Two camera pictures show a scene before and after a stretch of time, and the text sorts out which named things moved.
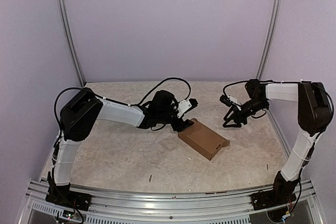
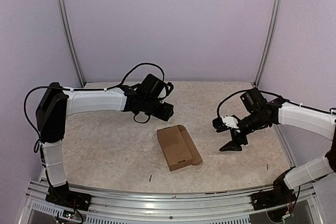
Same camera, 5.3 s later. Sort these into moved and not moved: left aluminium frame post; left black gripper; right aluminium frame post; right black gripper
Moved: right black gripper; left black gripper
Not moved: left aluminium frame post; right aluminium frame post
